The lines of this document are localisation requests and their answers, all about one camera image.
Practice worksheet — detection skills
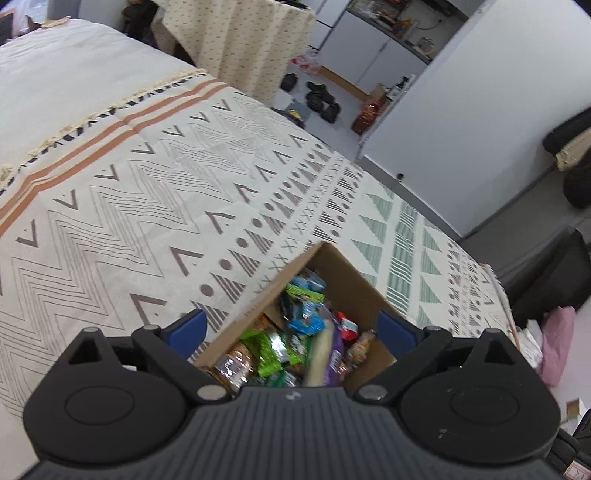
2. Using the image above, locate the white clothes heap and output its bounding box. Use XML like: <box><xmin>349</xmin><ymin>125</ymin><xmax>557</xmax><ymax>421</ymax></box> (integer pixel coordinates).
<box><xmin>515</xmin><ymin>318</ymin><xmax>546</xmax><ymax>370</ymax></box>

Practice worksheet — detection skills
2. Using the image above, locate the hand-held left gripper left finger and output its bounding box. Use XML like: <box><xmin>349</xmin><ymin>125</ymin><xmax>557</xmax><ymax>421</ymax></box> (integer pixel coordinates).
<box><xmin>60</xmin><ymin>308</ymin><xmax>232</xmax><ymax>402</ymax></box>

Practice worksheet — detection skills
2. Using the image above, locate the round table with dotted cloth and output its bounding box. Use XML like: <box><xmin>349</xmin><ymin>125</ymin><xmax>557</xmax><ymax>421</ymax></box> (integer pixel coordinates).
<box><xmin>157</xmin><ymin>0</ymin><xmax>317</xmax><ymax>109</ymax></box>

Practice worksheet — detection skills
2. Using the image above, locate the red oil bottle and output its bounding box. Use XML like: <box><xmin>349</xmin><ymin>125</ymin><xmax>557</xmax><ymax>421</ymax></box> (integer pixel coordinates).
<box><xmin>352</xmin><ymin>99</ymin><xmax>382</xmax><ymax>136</ymax></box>

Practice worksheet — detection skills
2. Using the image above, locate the black spray bottle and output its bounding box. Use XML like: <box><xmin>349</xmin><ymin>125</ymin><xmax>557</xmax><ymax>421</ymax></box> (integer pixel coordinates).
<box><xmin>385</xmin><ymin>74</ymin><xmax>414</xmax><ymax>100</ymax></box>

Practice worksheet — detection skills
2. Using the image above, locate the pink plastic bag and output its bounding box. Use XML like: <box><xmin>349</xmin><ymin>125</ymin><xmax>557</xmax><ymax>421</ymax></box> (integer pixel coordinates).
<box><xmin>290</xmin><ymin>51</ymin><xmax>321</xmax><ymax>75</ymax></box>

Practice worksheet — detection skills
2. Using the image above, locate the cluttered kitchen counter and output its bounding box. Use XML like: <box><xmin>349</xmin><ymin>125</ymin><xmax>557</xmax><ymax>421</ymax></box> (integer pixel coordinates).
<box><xmin>346</xmin><ymin>0</ymin><xmax>462</xmax><ymax>61</ymax></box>

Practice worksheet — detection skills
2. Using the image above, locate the pile of snack packets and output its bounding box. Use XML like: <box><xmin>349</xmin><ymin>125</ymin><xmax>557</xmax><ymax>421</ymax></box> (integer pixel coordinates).
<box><xmin>213</xmin><ymin>271</ymin><xmax>377</xmax><ymax>388</ymax></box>

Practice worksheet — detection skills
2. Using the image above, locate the brown cardboard box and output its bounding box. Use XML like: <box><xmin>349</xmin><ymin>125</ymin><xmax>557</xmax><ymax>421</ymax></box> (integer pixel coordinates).
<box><xmin>191</xmin><ymin>241</ymin><xmax>419</xmax><ymax>393</ymax></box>

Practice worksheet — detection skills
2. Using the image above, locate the white cabinet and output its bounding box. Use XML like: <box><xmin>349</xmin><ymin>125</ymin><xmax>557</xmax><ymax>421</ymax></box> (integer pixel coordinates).
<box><xmin>309</xmin><ymin>0</ymin><xmax>428</xmax><ymax>95</ymax></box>

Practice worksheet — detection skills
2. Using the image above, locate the white bedsheet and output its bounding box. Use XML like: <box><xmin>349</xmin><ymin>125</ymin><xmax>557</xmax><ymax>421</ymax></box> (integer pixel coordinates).
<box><xmin>0</xmin><ymin>17</ymin><xmax>204</xmax><ymax>171</ymax></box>

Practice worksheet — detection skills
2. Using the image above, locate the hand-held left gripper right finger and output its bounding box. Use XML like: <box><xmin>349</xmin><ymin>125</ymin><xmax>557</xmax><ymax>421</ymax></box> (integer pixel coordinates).
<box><xmin>355</xmin><ymin>310</ymin><xmax>515</xmax><ymax>401</ymax></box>

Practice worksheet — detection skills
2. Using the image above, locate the patterned bed blanket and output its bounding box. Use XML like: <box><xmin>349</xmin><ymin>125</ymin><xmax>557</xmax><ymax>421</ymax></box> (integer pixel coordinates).
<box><xmin>0</xmin><ymin>76</ymin><xmax>518</xmax><ymax>416</ymax></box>

